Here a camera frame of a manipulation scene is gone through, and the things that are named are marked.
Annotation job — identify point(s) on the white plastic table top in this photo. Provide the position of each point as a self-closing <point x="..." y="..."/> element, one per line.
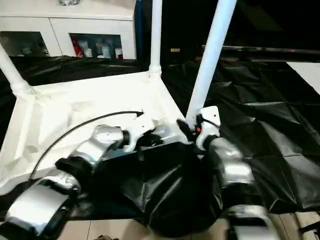
<point x="75" y="105"/>

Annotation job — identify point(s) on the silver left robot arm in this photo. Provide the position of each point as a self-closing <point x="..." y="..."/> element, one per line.
<point x="100" y="142"/>

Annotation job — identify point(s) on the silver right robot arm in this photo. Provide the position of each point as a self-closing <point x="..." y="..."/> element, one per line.
<point x="232" y="165"/>

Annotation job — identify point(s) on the black work mat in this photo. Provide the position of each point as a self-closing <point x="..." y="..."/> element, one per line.
<point x="262" y="125"/>

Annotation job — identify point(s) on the gold piano label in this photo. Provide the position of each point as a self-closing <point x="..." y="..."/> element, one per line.
<point x="175" y="49"/>

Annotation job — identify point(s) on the black robot foot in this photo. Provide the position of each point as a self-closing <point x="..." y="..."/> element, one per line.
<point x="103" y="237"/>

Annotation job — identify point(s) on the white flat board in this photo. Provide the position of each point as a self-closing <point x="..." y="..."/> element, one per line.
<point x="307" y="75"/>

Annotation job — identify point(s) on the black piano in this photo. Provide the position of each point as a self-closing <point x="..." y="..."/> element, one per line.
<point x="262" y="22"/>

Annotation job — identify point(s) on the white glass-door cabinet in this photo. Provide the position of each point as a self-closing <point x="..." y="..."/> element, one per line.
<point x="75" y="22"/>

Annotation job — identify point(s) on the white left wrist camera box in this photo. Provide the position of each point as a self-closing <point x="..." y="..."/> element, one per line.
<point x="140" y="127"/>

